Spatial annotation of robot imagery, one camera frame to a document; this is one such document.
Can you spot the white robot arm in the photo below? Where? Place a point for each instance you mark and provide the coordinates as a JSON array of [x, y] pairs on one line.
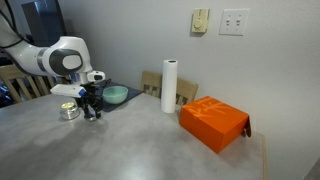
[[70, 46]]

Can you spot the beige wall thermostat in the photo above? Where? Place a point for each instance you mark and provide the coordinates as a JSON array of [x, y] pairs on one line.
[[200, 20]]

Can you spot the white paper towel roll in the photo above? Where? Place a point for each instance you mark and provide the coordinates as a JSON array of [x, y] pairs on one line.
[[169, 86]]

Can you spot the white light switch plate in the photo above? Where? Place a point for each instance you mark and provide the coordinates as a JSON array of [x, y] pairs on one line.
[[234, 22]]

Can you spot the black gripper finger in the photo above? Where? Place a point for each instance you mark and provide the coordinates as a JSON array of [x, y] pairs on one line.
[[98, 110], [87, 111]]

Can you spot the wooden chair with slatted back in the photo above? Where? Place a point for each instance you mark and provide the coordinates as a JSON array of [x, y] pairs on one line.
[[20, 83]]

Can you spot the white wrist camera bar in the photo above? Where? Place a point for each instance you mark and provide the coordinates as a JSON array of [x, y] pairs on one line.
[[66, 90]]

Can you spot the dark blue placemat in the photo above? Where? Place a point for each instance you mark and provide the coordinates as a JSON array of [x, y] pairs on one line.
[[133, 93]]

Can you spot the orange cardboard box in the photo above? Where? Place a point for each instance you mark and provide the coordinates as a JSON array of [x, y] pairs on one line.
[[213, 121]]

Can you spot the silver tin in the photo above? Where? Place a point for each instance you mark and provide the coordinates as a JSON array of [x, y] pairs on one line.
[[69, 112]]

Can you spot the dark tall panel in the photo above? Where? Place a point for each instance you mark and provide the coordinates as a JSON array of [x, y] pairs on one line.
[[43, 16]]

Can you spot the mint green bowl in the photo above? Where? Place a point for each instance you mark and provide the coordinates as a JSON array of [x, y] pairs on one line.
[[115, 94]]

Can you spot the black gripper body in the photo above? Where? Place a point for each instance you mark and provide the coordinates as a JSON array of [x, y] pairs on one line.
[[90, 95]]

